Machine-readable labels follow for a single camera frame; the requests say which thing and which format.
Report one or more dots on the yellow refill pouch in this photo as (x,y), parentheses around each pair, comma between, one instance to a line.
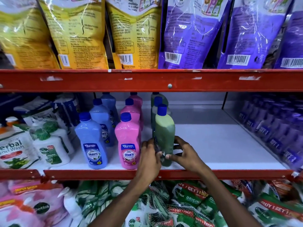
(78,40)
(135,40)
(23,44)

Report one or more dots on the pink refill pouch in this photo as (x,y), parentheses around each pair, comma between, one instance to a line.
(47,196)
(19,217)

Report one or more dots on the pink liquid bottle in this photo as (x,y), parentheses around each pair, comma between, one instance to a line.
(127,134)
(132,111)
(137,99)

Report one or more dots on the white bottle in green net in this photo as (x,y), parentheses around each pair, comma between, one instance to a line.
(52,151)
(62,137)

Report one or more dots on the green liquid bottle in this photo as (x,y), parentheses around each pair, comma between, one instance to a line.
(164,130)
(165,100)
(158,101)

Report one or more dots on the blue liquid bottle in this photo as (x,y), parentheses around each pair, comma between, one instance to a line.
(110,104)
(90,134)
(100,115)

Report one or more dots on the white blue soft packet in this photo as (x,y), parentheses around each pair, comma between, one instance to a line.
(33,106)

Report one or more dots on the red metal shelf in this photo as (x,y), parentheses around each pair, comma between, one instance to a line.
(142,80)

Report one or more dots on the white bottle with green pump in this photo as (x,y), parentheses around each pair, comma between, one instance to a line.
(135,219)

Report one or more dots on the grey printed refill pouch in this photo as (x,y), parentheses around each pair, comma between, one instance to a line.
(272,56)

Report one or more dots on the white green hand wash pouch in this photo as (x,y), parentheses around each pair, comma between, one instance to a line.
(16,148)

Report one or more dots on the person's left forearm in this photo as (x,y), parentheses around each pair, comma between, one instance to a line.
(118,208)

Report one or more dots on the green red pouch in net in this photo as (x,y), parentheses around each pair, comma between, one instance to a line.
(180,217)

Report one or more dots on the person's right hand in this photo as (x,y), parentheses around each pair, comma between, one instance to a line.
(191,161)

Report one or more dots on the blue white wipes packet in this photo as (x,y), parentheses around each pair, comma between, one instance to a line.
(68,111)

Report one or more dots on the green white soap pouch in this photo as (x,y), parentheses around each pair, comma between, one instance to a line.
(35,120)

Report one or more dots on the green net bag of pouches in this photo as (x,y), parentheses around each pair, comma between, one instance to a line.
(94,198)

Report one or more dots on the group of purple pump bottles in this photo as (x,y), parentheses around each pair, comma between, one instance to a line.
(279,132)

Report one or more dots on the white bottle with orange pump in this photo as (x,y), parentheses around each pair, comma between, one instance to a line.
(11,120)

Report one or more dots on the person's left hand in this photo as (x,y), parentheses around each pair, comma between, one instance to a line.
(148,165)

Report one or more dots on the person's right forearm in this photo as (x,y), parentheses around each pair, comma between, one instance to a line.
(227,203)

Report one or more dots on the dark blue package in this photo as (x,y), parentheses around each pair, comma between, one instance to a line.
(9,106)

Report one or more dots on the green red soap pouch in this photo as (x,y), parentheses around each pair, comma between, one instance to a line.
(204,205)
(272,210)
(189,196)

